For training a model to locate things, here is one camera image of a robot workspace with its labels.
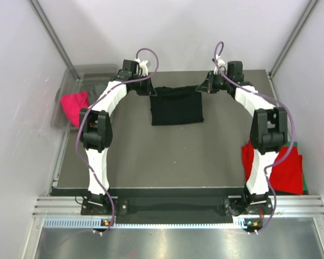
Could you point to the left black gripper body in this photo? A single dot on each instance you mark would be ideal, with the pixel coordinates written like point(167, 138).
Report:
point(141, 87)

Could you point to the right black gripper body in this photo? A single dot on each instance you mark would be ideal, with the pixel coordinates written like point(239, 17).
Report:
point(220, 83)

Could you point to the black t shirt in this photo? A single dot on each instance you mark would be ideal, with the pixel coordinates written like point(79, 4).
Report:
point(176, 106)

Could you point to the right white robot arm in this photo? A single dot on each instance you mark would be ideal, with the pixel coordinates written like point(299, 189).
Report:
point(268, 129)

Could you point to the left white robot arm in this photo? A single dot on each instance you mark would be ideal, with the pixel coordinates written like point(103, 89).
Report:
point(97, 133)

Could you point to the grey t shirt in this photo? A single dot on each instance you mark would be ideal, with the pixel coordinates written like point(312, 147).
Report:
point(95, 90)

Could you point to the grey plastic bin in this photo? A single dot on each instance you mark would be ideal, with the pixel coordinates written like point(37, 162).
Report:
point(89, 74)

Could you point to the pink t shirt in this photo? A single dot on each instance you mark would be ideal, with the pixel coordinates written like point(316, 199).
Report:
point(72, 105)

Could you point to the red folded t shirt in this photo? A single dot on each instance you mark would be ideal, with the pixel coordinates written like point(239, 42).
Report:
point(277, 179)

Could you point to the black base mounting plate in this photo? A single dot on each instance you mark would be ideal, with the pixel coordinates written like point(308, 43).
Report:
point(220, 200)

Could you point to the green folded t shirt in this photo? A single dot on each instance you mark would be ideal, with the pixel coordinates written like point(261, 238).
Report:
point(305, 186)

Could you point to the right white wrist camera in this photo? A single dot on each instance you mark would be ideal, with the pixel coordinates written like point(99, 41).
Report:
point(220, 64)

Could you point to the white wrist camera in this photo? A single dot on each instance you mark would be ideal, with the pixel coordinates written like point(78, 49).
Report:
point(220, 64)
point(143, 70)

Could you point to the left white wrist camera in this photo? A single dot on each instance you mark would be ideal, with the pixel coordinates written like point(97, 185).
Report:
point(143, 70)

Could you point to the right aluminium frame post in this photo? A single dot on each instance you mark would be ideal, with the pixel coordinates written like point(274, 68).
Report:
point(298, 27)

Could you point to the aluminium frame post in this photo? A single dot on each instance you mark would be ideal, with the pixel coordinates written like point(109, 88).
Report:
point(298, 27)
point(38, 9)

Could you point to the left aluminium frame post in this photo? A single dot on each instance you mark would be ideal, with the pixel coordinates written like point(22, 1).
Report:
point(38, 9)

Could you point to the grey slotted cable duct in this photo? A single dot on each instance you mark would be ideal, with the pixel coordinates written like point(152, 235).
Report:
point(98, 223)

